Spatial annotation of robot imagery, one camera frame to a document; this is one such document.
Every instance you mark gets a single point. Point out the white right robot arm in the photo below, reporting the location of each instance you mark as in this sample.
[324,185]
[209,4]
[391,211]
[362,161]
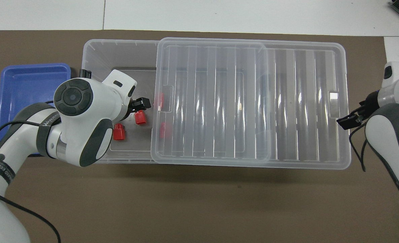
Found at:
[388,128]

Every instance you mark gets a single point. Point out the black box latch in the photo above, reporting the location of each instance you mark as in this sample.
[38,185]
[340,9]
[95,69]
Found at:
[85,73]

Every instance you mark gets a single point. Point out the red plastic block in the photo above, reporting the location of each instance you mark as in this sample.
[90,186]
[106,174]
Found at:
[165,130]
[140,118]
[119,132]
[159,100]

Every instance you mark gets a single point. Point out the clear ribbed plastic lid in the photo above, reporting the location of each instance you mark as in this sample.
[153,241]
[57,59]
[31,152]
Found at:
[304,101]

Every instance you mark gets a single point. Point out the blue plastic tray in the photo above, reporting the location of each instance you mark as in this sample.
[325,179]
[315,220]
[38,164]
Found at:
[24,87]

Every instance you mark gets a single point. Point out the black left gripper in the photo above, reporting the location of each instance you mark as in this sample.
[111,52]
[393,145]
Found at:
[132,109]

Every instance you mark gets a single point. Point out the clear plastic storage box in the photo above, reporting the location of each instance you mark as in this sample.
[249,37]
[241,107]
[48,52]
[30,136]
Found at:
[94,54]

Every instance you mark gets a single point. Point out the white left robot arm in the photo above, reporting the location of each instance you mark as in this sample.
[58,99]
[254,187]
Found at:
[81,114]

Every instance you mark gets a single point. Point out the brown table mat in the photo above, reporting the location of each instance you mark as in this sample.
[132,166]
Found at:
[186,202]

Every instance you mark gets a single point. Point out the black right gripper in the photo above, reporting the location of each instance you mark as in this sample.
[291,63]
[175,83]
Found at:
[369,103]

